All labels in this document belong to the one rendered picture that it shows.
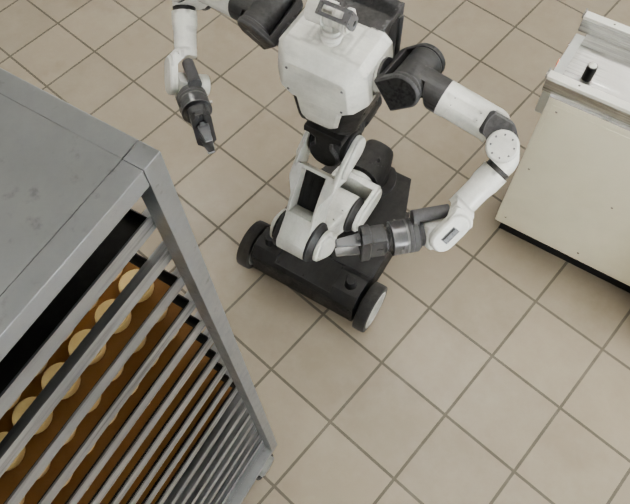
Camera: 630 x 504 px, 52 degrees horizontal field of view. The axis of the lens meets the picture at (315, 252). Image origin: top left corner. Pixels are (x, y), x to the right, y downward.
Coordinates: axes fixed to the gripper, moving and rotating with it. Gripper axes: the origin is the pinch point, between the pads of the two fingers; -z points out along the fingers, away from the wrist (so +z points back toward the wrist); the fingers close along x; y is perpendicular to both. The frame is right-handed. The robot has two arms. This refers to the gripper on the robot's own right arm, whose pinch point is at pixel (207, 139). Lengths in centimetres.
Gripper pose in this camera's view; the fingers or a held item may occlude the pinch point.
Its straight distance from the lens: 180.5
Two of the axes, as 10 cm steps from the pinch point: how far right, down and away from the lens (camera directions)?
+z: -3.5, -7.8, 5.2
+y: 9.4, -3.1, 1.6
